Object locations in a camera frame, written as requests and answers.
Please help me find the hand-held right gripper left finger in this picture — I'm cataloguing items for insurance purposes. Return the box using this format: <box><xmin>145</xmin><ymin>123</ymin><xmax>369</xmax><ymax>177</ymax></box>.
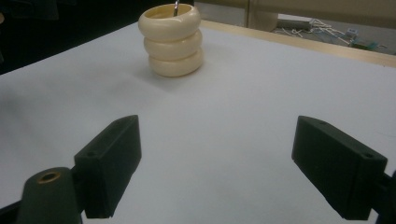
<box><xmin>74</xmin><ymin>114</ymin><xmax>143</xmax><ymax>219</ymax></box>

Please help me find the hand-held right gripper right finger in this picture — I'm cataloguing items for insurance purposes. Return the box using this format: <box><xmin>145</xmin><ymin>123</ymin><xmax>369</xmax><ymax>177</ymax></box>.
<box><xmin>290</xmin><ymin>115</ymin><xmax>389</xmax><ymax>221</ymax></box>

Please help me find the cream ringed pen holder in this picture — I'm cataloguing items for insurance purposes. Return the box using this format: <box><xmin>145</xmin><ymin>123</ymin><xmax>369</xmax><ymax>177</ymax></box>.
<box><xmin>137</xmin><ymin>3</ymin><xmax>205</xmax><ymax>78</ymax></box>

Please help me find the wooden table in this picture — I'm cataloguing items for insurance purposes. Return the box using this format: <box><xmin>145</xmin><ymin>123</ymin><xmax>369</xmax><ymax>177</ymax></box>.
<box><xmin>200</xmin><ymin>20</ymin><xmax>396</xmax><ymax>69</ymax></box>

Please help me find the colourful plastic bag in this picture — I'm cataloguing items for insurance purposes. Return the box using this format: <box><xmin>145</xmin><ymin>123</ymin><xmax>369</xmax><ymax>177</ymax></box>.
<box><xmin>345</xmin><ymin>27</ymin><xmax>389</xmax><ymax>52</ymax></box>

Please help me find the black curtain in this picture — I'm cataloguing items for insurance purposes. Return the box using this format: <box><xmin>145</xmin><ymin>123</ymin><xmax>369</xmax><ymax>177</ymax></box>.
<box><xmin>0</xmin><ymin>0</ymin><xmax>194</xmax><ymax>76</ymax></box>

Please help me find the wooden shelf unit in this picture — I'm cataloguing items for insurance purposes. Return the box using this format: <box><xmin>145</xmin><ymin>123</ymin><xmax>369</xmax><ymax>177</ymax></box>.
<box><xmin>195</xmin><ymin>0</ymin><xmax>396</xmax><ymax>33</ymax></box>

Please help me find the white cord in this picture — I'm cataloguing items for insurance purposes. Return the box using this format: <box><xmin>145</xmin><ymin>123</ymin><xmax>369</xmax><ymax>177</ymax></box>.
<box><xmin>274</xmin><ymin>18</ymin><xmax>347</xmax><ymax>43</ymax></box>

